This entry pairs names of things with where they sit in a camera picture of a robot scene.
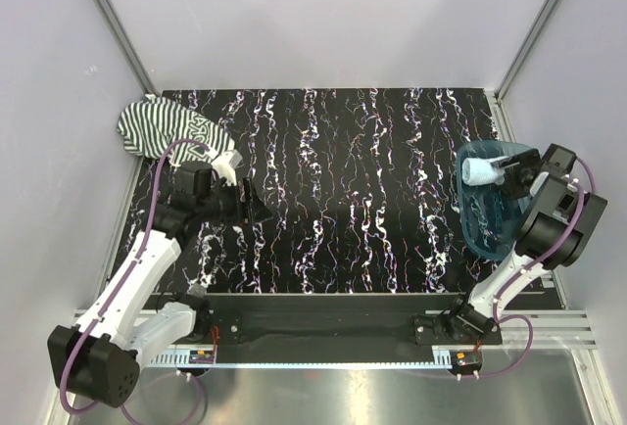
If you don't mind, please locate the blue transparent plastic bin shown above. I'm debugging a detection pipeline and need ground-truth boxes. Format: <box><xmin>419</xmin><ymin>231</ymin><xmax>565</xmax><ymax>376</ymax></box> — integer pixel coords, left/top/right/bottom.
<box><xmin>455</xmin><ymin>140</ymin><xmax>531</xmax><ymax>261</ymax></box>

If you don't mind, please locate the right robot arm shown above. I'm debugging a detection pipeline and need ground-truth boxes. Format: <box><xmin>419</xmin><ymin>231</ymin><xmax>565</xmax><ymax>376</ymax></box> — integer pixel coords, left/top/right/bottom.
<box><xmin>441</xmin><ymin>140</ymin><xmax>607</xmax><ymax>344</ymax></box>

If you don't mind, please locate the light blue towel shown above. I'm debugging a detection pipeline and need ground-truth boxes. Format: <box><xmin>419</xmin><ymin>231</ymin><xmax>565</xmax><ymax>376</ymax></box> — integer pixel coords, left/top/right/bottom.
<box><xmin>461</xmin><ymin>156</ymin><xmax>509</xmax><ymax>187</ymax></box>

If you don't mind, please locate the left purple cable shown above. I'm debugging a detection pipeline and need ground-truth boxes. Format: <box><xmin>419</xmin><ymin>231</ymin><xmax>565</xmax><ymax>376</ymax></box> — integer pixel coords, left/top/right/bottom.
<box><xmin>59</xmin><ymin>138</ymin><xmax>217</xmax><ymax>421</ymax></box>

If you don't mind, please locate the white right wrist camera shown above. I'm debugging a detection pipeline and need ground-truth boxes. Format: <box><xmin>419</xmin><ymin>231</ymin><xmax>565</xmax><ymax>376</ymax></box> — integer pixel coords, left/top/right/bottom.
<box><xmin>541</xmin><ymin>143</ymin><xmax>577</xmax><ymax>176</ymax></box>

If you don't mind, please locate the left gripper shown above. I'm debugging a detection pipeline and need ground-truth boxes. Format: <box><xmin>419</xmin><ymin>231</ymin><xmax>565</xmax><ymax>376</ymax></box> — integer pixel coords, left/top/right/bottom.
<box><xmin>198</xmin><ymin>177</ymin><xmax>272</xmax><ymax>226</ymax></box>

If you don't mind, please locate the black marbled table mat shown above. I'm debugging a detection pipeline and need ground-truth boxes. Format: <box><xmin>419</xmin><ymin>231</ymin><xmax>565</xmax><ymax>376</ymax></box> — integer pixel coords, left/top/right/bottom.
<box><xmin>118</xmin><ymin>87</ymin><xmax>497</xmax><ymax>294</ymax></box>

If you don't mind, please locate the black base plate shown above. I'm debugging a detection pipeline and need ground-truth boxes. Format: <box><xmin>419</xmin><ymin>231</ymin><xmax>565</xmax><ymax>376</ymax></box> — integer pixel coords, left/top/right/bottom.
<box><xmin>205</xmin><ymin>294</ymin><xmax>503</xmax><ymax>364</ymax></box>

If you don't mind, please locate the green white striped towel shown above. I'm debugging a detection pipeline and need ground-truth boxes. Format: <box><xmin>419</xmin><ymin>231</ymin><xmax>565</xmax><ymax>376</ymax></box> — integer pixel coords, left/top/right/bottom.
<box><xmin>117</xmin><ymin>95</ymin><xmax>236</xmax><ymax>166</ymax></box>

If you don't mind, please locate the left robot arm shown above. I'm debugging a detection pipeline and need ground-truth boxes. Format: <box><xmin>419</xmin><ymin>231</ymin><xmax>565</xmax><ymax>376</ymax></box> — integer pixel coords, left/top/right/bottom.
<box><xmin>47</xmin><ymin>162</ymin><xmax>272</xmax><ymax>408</ymax></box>

